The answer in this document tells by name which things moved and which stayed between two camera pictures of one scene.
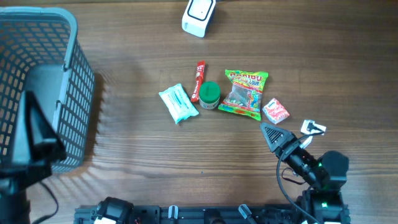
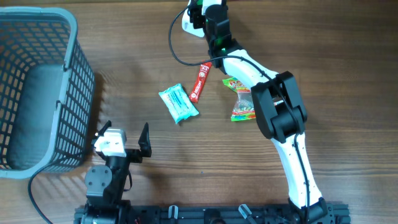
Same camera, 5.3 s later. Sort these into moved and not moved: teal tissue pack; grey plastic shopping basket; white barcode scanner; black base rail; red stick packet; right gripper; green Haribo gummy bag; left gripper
Moved: red stick packet; left gripper; green Haribo gummy bag; right gripper
Not moved: black base rail; white barcode scanner; teal tissue pack; grey plastic shopping basket
